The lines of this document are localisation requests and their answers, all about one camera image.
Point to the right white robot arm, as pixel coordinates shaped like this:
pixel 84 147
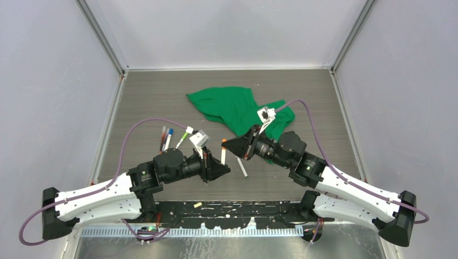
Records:
pixel 331 194

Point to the white marker blue tip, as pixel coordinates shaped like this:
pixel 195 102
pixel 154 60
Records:
pixel 223 156

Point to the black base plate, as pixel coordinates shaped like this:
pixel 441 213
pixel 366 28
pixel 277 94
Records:
pixel 225 214

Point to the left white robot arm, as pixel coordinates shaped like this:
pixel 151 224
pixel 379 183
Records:
pixel 129 197

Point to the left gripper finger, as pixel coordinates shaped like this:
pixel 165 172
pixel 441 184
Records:
pixel 217 168
pixel 215 175

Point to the red orange pen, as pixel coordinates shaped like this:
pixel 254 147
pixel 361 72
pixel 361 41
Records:
pixel 163 129

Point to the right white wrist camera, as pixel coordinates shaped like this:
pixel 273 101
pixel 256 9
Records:
pixel 267 116

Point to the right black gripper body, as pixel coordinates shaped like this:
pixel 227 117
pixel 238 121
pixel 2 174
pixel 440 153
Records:
pixel 255 138

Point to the green cloth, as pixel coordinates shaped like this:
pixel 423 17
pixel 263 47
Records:
pixel 232 106

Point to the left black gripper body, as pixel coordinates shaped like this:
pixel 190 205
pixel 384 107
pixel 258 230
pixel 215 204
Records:
pixel 203 162

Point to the white marker green tip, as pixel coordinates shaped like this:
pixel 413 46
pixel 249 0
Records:
pixel 242 167

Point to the white marker blue end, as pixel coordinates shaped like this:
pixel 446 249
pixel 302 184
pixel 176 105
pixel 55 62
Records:
pixel 168 139

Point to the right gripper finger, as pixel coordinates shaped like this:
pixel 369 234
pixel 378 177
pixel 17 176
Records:
pixel 240 140
pixel 240 151

